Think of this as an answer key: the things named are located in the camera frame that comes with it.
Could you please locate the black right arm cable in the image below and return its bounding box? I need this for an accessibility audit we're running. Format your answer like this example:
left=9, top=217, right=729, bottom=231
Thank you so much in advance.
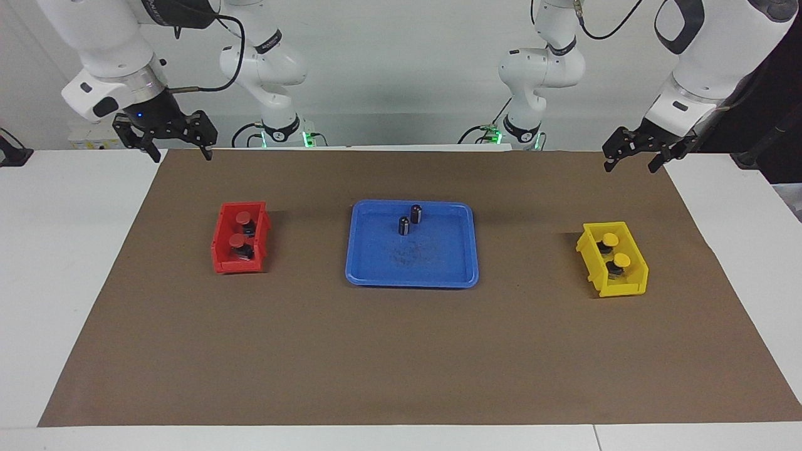
left=168, top=13, right=246, bottom=95

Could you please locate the black base cable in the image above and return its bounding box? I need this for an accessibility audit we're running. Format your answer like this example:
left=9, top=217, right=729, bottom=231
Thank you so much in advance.
left=456, top=97, right=513, bottom=145
left=231, top=121, right=267, bottom=149

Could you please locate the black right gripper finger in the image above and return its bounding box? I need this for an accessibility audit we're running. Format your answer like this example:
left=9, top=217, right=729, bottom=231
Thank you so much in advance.
left=113, top=116, right=162, bottom=163
left=179, top=110, right=218, bottom=162

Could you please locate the black table clamp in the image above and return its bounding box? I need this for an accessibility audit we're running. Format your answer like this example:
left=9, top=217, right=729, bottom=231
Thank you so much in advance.
left=0, top=128, right=34, bottom=167

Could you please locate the blue plastic tray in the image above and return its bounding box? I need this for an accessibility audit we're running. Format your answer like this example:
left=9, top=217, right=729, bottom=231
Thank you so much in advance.
left=345, top=200, right=480, bottom=289

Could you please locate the black stand pole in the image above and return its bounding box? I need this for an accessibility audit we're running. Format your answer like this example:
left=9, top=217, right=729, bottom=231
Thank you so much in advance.
left=733, top=116, right=802, bottom=170

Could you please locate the white power strip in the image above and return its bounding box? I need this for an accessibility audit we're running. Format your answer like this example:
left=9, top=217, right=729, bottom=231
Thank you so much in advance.
left=68, top=122, right=123, bottom=150

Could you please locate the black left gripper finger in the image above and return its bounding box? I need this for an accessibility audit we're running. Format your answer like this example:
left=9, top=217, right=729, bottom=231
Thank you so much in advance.
left=603, top=127, right=646, bottom=173
left=648, top=141, right=690, bottom=174

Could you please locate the yellow plastic bin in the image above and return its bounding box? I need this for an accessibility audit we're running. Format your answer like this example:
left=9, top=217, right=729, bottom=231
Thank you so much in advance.
left=575, top=221, right=650, bottom=298

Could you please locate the brown table mat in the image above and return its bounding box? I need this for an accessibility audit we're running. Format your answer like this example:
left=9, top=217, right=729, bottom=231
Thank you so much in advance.
left=38, top=149, right=802, bottom=428

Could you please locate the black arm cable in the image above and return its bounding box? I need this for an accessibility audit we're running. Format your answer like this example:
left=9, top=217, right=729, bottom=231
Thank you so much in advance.
left=168, top=13, right=246, bottom=95
left=530, top=0, right=646, bottom=42

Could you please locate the red plastic bin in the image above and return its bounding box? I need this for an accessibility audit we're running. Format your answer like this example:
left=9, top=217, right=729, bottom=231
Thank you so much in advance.
left=211, top=201, right=271, bottom=275

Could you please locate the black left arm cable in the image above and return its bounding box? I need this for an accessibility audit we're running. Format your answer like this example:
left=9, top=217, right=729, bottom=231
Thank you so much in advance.
left=530, top=0, right=646, bottom=42

